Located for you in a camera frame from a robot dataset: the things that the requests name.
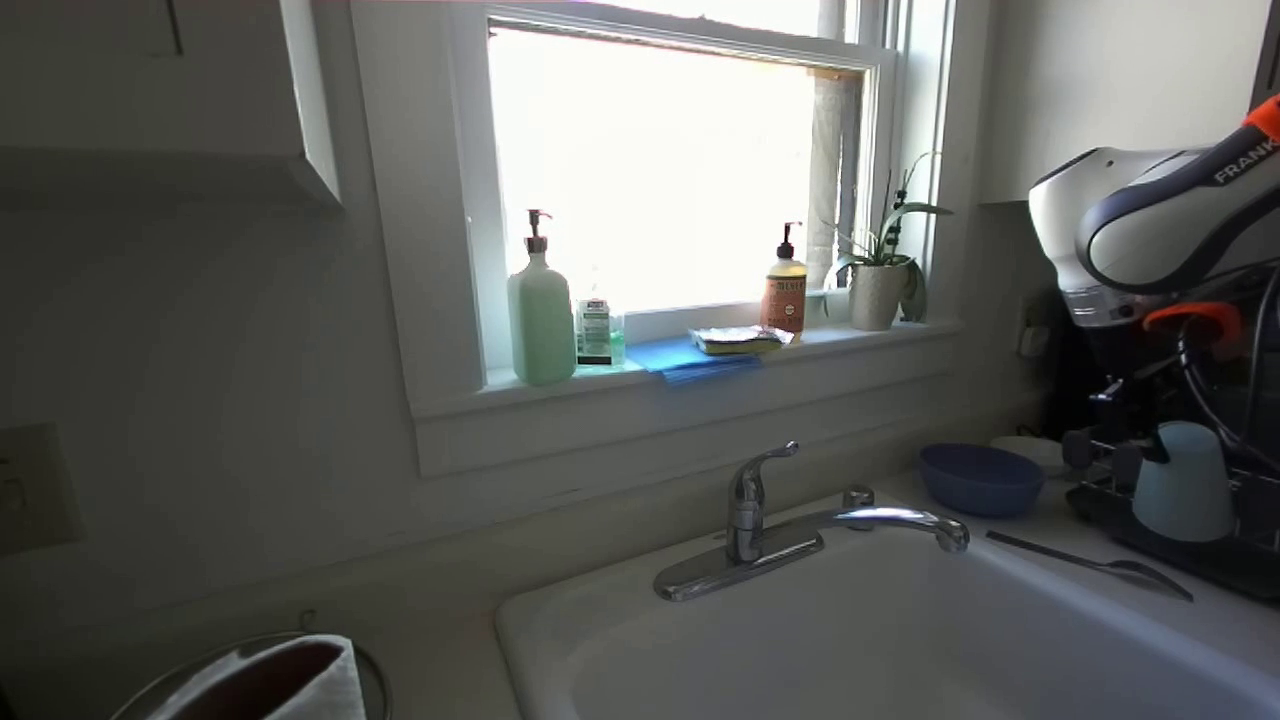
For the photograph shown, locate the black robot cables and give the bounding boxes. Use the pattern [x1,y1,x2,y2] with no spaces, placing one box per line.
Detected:
[1172,266,1280,483]

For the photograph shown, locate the green soap pump bottle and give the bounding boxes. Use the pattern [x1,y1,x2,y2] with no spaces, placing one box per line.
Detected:
[508,208,576,389]

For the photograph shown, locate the light blue plastic cup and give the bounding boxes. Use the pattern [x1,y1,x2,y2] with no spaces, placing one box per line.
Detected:
[1132,421,1231,544]

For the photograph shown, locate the white window frame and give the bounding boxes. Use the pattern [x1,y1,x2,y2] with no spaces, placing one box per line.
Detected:
[350,0,1028,483]

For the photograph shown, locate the blue cloth on sill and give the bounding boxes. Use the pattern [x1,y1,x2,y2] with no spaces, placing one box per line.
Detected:
[626,342,757,386]

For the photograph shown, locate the white upper cabinet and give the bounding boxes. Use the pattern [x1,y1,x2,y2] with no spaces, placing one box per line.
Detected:
[0,0,340,208]

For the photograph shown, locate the white soap dish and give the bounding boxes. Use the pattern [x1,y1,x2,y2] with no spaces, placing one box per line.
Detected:
[690,326,791,357]

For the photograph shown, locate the wall outlet plate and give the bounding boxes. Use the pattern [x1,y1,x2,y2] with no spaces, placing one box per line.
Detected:
[0,426,82,555]

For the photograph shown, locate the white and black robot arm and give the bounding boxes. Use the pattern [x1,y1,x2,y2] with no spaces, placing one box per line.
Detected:
[1028,96,1280,403]

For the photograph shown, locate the orange soap pump bottle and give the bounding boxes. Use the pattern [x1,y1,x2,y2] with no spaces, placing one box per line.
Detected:
[760,224,806,332]

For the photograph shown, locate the dark blue bowl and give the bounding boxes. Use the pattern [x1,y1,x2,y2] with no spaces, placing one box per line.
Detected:
[918,445,1043,521]

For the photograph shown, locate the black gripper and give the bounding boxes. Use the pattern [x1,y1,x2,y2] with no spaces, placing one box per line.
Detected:
[1084,301,1244,459]

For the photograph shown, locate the small green jar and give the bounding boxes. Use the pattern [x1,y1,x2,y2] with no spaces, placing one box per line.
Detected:
[576,301,623,363]

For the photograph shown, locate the potted plant in white pot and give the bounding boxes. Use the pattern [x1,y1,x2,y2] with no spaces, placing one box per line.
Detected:
[833,159,943,332]

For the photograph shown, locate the black dish drying rack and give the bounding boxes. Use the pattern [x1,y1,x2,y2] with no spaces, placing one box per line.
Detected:
[1040,277,1280,607]

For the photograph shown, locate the white kitchen sink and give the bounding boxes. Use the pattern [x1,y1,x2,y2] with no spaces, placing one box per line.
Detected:
[495,517,1280,720]

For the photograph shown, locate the chrome sink faucet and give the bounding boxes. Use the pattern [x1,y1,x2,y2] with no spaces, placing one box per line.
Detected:
[652,441,966,601]

